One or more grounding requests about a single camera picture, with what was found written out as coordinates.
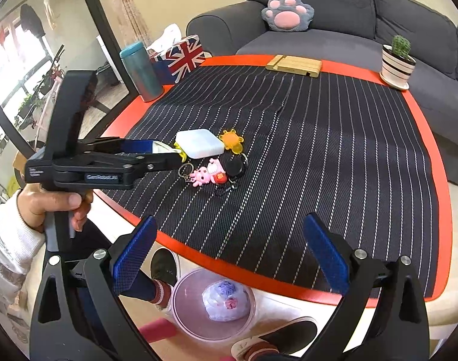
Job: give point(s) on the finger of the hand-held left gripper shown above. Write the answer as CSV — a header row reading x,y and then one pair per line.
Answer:
x,y
161,163
138,146

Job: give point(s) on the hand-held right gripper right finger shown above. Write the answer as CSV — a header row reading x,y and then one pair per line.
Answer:
x,y
326,259

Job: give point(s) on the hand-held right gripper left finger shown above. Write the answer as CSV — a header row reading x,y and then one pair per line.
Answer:
x,y
133,263

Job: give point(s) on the yellow toy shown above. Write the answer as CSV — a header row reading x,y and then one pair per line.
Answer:
x,y
180,155

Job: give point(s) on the white rounded case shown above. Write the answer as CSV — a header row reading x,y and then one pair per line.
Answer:
x,y
200,143

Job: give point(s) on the red charm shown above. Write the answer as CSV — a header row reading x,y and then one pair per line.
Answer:
x,y
220,178

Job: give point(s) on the clear pink trash bin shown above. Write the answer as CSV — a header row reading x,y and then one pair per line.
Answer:
x,y
187,308

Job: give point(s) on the clear plastic bag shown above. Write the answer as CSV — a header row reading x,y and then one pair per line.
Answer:
x,y
213,308

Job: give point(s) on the purple paper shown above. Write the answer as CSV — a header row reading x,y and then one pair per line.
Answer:
x,y
227,288

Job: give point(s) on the pink paper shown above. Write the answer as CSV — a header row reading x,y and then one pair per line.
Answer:
x,y
232,302

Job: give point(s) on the person's left forearm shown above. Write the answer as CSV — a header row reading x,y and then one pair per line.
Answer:
x,y
6,240

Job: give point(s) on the person's left hand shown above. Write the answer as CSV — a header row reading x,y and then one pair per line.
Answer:
x,y
33,201

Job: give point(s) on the person's left shoe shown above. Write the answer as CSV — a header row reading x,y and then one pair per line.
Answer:
x,y
164,265

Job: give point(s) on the person's shoe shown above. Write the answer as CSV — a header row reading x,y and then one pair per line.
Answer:
x,y
285,332
164,265

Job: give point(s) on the teal bottle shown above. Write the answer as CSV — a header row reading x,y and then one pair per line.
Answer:
x,y
142,75

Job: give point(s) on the red stool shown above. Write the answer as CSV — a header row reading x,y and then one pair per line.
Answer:
x,y
159,329

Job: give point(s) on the person's right shoe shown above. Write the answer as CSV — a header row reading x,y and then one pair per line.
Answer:
x,y
285,332

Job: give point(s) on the white cabinet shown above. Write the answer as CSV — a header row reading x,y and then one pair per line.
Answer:
x,y
106,60

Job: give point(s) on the flag print tissue box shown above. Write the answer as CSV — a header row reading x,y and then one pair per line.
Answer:
x,y
183,58

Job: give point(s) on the black striped table mat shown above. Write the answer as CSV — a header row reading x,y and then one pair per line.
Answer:
x,y
326,158

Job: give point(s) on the beige patterned curtain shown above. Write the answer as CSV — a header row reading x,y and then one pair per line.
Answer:
x,y
133,11

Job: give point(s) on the dark hanging coat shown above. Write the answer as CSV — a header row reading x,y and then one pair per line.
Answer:
x,y
31,20

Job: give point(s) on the wooden phone stand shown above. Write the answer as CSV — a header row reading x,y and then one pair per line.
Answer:
x,y
296,66

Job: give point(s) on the grey pink paw cushion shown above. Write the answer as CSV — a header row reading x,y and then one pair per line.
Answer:
x,y
287,17

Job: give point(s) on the grey sofa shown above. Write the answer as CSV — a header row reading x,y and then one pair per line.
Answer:
x,y
326,41

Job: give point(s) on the potted cactus in striped pot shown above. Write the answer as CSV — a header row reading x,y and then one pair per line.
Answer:
x,y
396,66

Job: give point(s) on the black door frame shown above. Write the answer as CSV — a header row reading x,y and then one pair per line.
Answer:
x,y
101,26

